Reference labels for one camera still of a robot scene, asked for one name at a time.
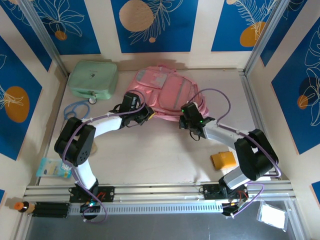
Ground light blue tissue pack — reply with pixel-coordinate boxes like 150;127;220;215
35;157;73;179

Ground aluminium side rail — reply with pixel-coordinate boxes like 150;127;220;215
238;69;282;181

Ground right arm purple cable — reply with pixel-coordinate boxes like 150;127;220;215
191;88;282;218

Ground slotted grey cable duct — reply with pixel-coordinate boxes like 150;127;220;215
68;202;224;216

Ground orange box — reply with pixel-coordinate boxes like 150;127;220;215
209;151;237;171

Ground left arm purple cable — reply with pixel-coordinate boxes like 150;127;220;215
61;91;147;225

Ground small bottle orange cap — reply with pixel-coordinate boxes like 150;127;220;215
13;201;36;214

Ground aluminium frame post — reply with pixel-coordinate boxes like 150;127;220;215
243;0;288;76
18;0;70;77

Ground pink student backpack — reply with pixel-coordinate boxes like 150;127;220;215
124;64;216;123

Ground blue stethoscope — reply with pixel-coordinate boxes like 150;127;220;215
62;96;98;123

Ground mint green zip pouch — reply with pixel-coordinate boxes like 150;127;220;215
67;60;120;101

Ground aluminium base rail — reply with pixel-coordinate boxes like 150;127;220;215
23;181;295;201

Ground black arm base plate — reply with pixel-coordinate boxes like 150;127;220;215
202;184;249;201
69;186;116;203

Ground clear plastic bag white contents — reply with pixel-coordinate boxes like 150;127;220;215
257;201;288;230

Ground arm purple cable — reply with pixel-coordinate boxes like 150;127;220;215
61;91;147;225
191;88;282;218

